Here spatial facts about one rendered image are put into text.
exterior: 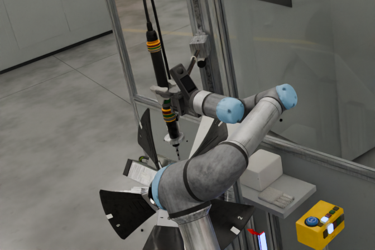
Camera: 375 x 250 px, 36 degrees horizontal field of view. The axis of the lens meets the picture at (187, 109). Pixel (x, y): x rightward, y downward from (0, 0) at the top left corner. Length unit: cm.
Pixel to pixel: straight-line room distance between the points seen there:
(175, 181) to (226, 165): 14
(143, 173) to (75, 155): 268
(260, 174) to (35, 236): 215
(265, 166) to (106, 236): 173
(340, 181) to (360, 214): 17
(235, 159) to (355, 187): 122
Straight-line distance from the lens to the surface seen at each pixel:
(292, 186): 268
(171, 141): 197
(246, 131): 153
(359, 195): 261
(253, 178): 265
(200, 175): 141
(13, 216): 463
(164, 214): 220
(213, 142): 205
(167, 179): 148
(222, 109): 168
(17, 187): 497
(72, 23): 771
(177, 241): 219
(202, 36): 252
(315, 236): 212
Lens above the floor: 243
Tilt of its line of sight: 27 degrees down
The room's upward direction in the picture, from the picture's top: 12 degrees counter-clockwise
